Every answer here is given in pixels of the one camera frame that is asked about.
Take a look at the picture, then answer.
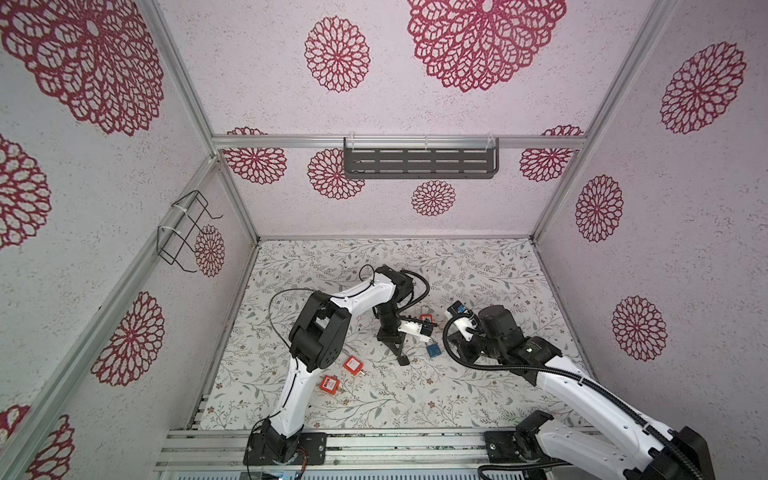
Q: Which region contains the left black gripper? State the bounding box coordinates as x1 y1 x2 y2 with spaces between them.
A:
377 303 406 357

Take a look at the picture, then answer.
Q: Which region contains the blue padlock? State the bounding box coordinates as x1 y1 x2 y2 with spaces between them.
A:
426 342 442 359

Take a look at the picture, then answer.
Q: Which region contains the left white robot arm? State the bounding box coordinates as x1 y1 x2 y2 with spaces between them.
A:
243 265 429 467

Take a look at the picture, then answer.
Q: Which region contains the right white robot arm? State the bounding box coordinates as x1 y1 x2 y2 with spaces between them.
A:
442 301 715 479

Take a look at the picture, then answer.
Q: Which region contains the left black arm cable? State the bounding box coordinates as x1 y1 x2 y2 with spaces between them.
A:
267 263 376 352

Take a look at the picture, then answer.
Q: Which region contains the right black corrugated hose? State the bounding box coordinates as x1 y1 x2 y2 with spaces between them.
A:
442 314 706 480

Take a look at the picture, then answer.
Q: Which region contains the grey slotted wall shelf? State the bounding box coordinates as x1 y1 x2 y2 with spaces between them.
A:
342 138 499 180

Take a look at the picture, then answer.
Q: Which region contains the black wire wall basket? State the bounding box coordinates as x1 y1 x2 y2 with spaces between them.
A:
155 190 226 278

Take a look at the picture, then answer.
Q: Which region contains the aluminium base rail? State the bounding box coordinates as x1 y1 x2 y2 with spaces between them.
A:
152 428 490 475

